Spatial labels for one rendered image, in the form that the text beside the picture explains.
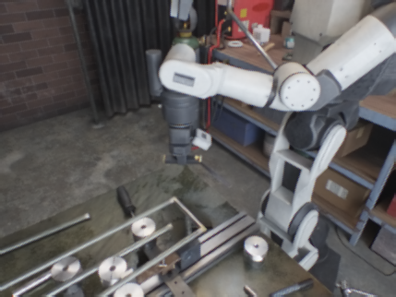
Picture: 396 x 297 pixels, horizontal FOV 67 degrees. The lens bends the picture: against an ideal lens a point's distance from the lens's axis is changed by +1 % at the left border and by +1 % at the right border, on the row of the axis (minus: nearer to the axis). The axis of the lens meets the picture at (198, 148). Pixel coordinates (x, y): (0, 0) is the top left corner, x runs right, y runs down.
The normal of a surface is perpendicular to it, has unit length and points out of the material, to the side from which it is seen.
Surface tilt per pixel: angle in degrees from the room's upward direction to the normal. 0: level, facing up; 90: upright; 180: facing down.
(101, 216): 0
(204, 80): 90
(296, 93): 83
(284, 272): 0
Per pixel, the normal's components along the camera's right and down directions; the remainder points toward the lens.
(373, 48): -0.07, 0.47
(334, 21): -0.58, 0.29
